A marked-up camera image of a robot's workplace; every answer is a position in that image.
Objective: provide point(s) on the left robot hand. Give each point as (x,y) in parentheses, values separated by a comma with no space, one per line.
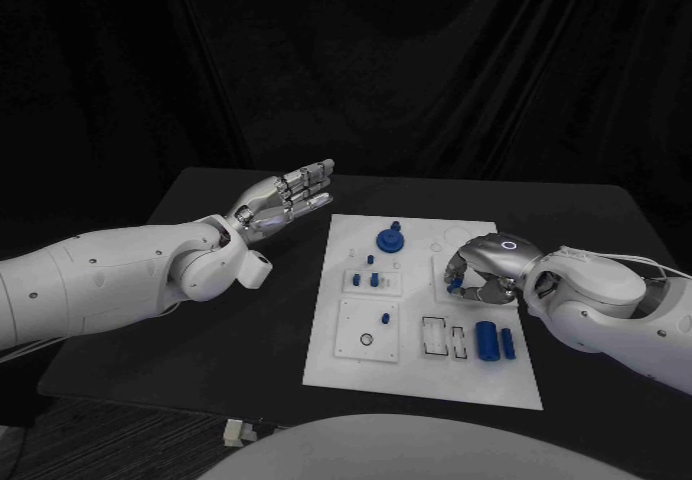
(264,202)

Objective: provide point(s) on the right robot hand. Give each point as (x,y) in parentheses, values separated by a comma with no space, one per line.
(498,255)

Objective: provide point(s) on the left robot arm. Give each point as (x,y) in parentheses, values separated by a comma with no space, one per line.
(97,277)

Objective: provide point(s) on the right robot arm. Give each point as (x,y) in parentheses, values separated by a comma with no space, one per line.
(606,300)

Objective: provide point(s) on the white task board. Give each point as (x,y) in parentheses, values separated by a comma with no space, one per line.
(422,375)

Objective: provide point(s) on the blue gear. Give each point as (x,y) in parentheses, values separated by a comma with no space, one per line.
(390,241)

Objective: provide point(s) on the thick long blue cylinder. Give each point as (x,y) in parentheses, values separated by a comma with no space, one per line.
(486,341)

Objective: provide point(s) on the thin long blue cylinder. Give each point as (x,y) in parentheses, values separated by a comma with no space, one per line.
(508,344)

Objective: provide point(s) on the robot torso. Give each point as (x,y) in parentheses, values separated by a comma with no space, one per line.
(411,450)

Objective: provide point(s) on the small white block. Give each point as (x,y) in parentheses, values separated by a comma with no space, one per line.
(236,433)

